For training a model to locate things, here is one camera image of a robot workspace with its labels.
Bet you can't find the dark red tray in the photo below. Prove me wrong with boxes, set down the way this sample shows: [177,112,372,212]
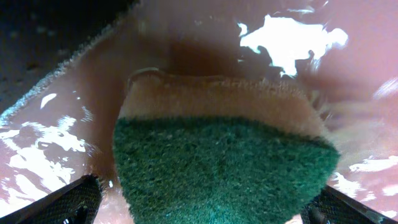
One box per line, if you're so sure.
[1,1,397,223]

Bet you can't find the green scrub sponge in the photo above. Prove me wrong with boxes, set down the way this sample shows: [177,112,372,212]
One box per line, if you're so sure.
[113,72,340,223]

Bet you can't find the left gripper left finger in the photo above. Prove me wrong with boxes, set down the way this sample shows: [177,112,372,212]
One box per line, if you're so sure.
[1,175,103,224]

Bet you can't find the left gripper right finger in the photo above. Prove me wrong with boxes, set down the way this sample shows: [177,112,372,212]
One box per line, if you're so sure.
[300,185,397,224]

